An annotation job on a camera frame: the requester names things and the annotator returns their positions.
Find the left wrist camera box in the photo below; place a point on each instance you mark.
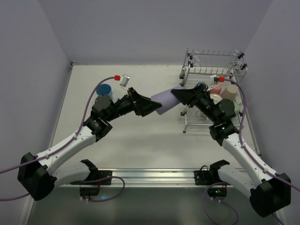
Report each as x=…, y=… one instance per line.
x=124, y=80

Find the right black controller box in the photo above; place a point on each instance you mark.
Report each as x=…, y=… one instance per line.
x=217, y=191

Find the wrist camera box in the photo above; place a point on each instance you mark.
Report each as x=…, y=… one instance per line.
x=214, y=79
x=124, y=80

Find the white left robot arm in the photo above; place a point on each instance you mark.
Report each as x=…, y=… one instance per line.
x=40, y=174

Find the silver metal dish rack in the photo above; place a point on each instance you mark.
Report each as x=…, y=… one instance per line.
x=198, y=66

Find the light blue plastic cup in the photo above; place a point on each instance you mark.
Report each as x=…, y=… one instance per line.
x=105, y=89

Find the beige plastic cup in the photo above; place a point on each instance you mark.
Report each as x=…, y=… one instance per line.
x=230, y=92

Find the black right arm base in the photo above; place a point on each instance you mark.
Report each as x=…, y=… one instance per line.
x=209, y=175

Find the pink plastic cup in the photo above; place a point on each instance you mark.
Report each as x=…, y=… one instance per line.
x=215, y=89

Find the clear glass tumbler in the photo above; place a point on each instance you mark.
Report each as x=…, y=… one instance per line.
x=197, y=113

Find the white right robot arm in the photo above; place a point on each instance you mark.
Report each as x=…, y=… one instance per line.
x=267, y=190

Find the light green plastic cup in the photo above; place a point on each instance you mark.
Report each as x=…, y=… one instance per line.
x=236, y=108

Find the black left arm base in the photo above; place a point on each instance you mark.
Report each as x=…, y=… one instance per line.
x=94, y=174

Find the lavender plastic cup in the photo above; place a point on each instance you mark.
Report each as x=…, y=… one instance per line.
x=166, y=99

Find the aluminium mounting rail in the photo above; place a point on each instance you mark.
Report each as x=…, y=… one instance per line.
x=133, y=178

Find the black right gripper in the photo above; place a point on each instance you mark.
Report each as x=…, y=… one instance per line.
x=197, y=95

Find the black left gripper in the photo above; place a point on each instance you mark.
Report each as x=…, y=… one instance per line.
x=136, y=102

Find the left black controller box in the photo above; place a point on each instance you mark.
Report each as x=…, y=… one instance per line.
x=89, y=191

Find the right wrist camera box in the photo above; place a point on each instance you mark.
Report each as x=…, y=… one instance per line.
x=214, y=79

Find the dark blue ceramic mug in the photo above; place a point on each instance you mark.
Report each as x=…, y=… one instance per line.
x=201, y=85

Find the black controller box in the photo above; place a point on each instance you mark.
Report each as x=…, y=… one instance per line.
x=89, y=191
x=217, y=191

